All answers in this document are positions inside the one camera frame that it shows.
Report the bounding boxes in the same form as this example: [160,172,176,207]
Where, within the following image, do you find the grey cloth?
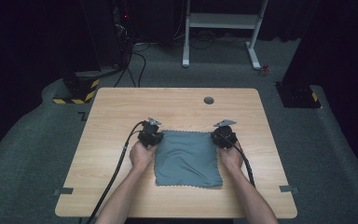
[153,130,225,189]

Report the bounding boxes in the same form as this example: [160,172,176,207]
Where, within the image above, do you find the person's left hand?
[129,139,158,173]

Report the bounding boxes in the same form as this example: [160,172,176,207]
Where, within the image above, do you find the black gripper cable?
[85,120,146,224]
[226,136,256,189]

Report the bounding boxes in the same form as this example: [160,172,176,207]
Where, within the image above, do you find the dark equipment rack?
[111,0,135,69]

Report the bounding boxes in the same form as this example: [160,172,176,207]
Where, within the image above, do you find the grey tape strip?
[53,187,75,196]
[279,185,300,194]

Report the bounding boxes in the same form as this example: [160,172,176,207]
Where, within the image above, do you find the black stand base yellow mark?
[274,81,323,109]

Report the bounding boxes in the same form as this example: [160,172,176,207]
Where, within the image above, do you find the person's right hand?
[217,144,244,174]

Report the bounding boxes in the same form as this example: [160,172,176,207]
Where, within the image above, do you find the black floor cables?
[113,43,147,89]

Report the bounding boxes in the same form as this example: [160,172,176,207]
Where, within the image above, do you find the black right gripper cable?
[226,136,256,189]

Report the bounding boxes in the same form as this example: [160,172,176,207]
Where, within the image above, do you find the white metal desk frame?
[182,0,269,71]

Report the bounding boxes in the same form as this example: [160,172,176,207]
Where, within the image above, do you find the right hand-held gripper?
[211,119,239,150]

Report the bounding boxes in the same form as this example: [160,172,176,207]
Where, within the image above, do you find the black yellow striped stand base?
[52,72,101,105]

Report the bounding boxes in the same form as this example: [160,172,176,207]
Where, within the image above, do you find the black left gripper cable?
[85,120,146,224]

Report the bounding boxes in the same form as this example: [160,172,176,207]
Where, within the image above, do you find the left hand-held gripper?
[137,117,165,148]

